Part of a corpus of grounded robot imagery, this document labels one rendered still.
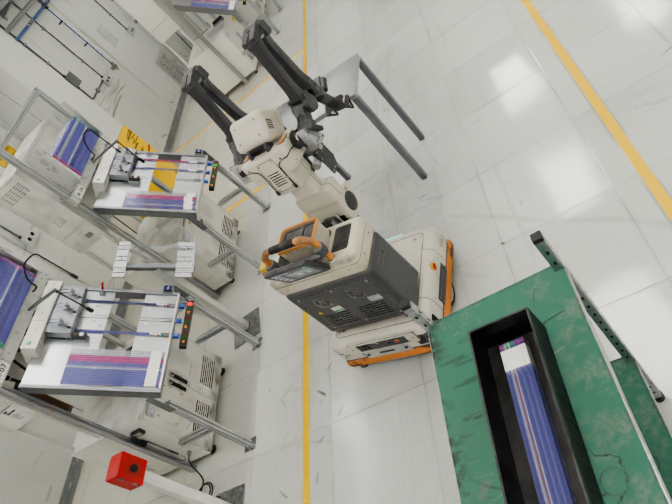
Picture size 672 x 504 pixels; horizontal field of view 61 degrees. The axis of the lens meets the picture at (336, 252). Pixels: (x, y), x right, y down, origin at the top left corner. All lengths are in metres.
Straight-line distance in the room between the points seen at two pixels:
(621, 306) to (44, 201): 3.60
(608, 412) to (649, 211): 1.62
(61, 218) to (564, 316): 3.62
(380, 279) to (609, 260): 1.04
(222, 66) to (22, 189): 3.77
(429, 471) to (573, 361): 1.38
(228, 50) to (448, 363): 6.15
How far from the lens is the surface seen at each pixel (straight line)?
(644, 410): 2.12
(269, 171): 2.65
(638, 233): 2.90
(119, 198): 4.39
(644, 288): 2.74
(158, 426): 3.61
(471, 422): 1.60
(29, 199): 4.45
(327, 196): 2.77
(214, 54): 7.48
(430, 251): 3.01
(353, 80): 3.57
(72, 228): 4.53
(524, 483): 1.48
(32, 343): 3.49
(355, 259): 2.48
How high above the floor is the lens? 2.27
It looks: 35 degrees down
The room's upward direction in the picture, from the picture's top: 49 degrees counter-clockwise
